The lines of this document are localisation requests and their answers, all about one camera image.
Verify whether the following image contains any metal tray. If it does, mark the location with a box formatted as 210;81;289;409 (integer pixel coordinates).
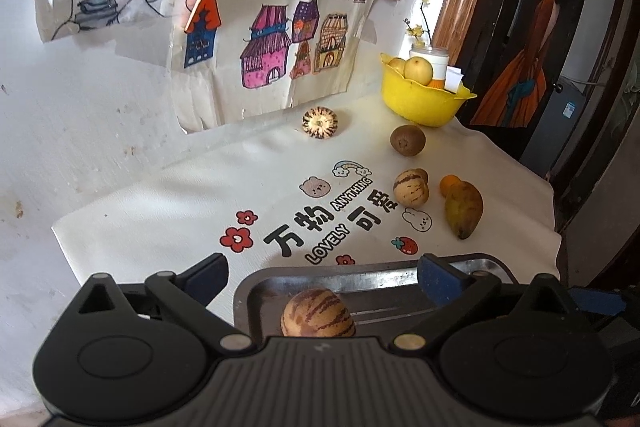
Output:
234;252;516;340

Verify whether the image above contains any round purple-striped melon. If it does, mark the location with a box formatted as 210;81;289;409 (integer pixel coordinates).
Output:
301;107;340;140

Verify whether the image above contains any large yellow pear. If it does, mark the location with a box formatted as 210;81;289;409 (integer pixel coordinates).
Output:
404;57;436;84

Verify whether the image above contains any round orange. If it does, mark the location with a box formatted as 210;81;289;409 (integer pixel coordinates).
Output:
439;175;463;198

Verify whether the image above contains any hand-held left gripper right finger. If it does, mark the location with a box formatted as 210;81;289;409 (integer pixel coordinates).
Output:
387;253;581;355

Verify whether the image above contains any woman in dress poster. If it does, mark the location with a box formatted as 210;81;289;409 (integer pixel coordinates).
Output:
470;0;598;128

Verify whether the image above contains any small striped pepino melon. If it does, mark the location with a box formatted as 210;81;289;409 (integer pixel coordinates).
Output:
393;169;430;205

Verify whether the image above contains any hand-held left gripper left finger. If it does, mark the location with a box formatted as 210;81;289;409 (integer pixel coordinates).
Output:
65;252;258;355

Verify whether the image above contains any colourful houses drawing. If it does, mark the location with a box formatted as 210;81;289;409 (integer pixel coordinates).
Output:
170;0;391;132

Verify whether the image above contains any yellow flower sprig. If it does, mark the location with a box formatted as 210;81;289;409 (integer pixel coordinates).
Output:
404;0;433;50

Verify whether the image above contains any white jar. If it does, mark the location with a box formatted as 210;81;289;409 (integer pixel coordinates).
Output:
409;47;449;82

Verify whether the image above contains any white paper card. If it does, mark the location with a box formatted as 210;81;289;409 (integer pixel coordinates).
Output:
445;67;466;94

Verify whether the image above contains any white printed cloth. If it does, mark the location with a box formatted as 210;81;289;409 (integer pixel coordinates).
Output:
52;92;563;298

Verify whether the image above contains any brownish yellow mango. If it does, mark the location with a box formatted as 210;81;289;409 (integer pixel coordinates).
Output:
445;181;484;240

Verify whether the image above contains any brown kiwi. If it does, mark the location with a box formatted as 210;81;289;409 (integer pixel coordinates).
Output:
390;125;427;156

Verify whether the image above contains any yellow plastic bowl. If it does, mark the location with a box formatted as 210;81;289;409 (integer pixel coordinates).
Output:
380;53;477;128

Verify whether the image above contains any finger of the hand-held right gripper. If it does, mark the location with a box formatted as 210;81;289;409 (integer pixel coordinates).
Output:
570;286;640;323

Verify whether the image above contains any large striped pepino melon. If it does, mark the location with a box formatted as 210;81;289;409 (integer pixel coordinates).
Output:
281;288;357;338

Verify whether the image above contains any grey appliance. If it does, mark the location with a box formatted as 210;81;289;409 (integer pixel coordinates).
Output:
520;74;596;180

